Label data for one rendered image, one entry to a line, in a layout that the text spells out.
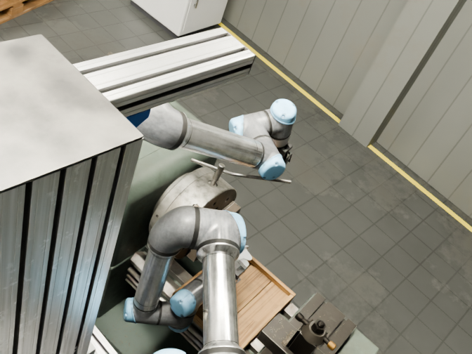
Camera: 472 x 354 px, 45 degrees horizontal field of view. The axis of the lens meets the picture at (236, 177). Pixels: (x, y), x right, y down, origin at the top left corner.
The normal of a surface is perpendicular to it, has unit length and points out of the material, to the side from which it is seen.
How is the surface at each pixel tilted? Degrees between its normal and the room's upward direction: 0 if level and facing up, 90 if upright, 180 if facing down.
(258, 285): 0
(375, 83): 90
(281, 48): 90
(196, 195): 22
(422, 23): 90
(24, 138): 0
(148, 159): 0
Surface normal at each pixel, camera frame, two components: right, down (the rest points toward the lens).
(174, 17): -0.62, 0.39
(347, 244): 0.30, -0.69
